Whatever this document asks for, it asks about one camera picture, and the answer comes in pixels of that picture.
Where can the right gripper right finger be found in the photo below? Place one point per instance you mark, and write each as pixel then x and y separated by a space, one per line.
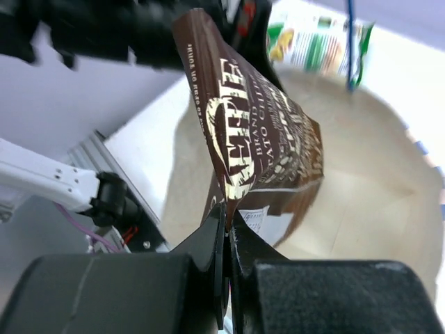
pixel 273 294

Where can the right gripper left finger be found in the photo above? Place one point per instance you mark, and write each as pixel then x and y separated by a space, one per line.
pixel 182 291

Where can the blue checkered paper bag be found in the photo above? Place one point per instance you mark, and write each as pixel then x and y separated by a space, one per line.
pixel 379 197

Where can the green cassava chips bag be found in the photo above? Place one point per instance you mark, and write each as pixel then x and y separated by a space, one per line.
pixel 322 44

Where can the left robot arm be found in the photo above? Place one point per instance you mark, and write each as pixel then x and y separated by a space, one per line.
pixel 112 30

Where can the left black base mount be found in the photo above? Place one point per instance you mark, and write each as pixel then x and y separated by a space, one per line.
pixel 138 230

